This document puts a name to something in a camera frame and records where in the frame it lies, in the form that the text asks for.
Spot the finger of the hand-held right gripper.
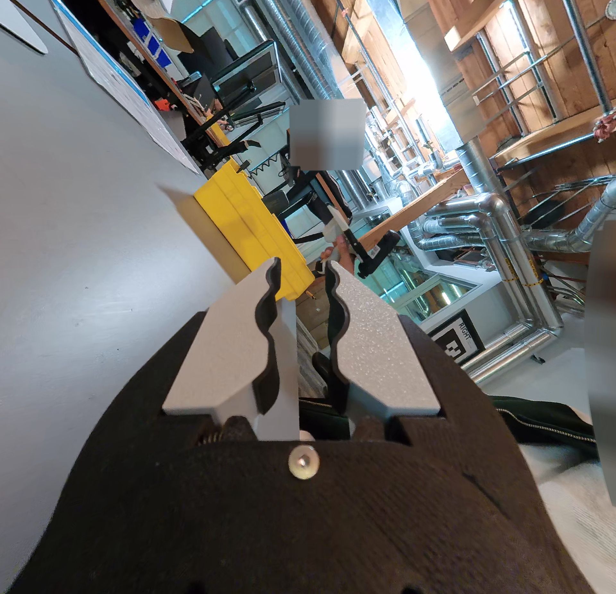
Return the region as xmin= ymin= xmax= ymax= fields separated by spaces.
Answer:
xmin=322 ymin=205 xmax=359 ymax=248

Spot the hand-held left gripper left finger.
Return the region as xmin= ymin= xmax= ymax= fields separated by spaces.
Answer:
xmin=162 ymin=257 xmax=301 ymax=442

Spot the cardboard flap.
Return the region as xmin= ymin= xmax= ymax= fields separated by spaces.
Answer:
xmin=143 ymin=14 xmax=194 ymax=54

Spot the yellow plastic bin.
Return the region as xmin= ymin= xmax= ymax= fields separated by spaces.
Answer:
xmin=193 ymin=158 xmax=316 ymax=302

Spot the wooden beam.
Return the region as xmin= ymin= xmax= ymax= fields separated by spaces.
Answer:
xmin=358 ymin=167 xmax=471 ymax=252

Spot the grey desk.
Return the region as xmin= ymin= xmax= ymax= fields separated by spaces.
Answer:
xmin=0 ymin=0 xmax=299 ymax=594

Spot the printed paper sheet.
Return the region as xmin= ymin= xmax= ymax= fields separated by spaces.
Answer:
xmin=41 ymin=0 xmax=203 ymax=176

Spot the white marker sign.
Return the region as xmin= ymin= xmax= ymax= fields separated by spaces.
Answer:
xmin=427 ymin=308 xmax=487 ymax=367

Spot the bundle of metal pipes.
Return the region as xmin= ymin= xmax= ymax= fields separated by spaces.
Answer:
xmin=385 ymin=175 xmax=616 ymax=385

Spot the person's right hand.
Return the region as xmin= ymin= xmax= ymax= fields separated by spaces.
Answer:
xmin=320 ymin=236 xmax=360 ymax=273

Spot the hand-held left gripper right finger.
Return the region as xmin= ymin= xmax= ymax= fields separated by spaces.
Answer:
xmin=325 ymin=260 xmax=443 ymax=420

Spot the dark green jacket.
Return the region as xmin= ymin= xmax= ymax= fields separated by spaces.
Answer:
xmin=298 ymin=396 xmax=601 ymax=460

